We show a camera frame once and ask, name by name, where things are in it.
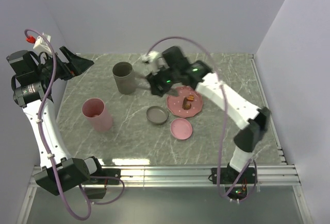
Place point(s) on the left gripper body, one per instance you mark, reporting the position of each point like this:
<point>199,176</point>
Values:
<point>62,71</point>

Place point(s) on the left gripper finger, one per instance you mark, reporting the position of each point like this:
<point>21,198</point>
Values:
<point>67,53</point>
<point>79,65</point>

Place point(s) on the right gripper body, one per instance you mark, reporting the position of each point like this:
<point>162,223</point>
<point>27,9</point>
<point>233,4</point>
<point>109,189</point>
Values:
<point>165,79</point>

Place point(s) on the grey round lid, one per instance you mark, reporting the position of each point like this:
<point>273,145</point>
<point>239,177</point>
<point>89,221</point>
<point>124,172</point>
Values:
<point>157,115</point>

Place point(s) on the pink round lid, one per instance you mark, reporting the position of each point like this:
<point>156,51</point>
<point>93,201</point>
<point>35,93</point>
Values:
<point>181,129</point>

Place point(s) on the metal tongs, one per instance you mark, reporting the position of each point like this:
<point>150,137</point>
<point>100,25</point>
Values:
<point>142,82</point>

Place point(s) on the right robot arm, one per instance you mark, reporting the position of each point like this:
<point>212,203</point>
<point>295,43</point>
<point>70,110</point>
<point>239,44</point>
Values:
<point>171,67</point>

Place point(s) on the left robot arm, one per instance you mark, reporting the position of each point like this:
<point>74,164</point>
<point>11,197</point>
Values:
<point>29,84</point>

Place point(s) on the pink polka dot plate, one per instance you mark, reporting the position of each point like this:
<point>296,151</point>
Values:
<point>175,104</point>

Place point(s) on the orange carrot pieces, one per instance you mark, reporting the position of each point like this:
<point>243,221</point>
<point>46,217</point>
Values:
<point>190,98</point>

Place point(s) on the grey cylindrical container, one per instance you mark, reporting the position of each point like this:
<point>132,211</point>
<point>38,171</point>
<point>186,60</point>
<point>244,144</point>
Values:
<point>124,77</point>

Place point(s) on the pink cylindrical container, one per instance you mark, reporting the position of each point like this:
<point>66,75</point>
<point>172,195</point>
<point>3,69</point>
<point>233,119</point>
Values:
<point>95,106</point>

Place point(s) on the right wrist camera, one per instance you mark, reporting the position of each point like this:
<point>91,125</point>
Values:
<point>153,60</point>

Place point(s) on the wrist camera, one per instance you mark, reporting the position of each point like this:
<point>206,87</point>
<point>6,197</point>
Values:
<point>39,44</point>
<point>153,60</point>

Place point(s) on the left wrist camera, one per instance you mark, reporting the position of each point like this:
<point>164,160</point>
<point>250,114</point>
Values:
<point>39,44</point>

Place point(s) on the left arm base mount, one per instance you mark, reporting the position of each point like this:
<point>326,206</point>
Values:
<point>96,188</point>

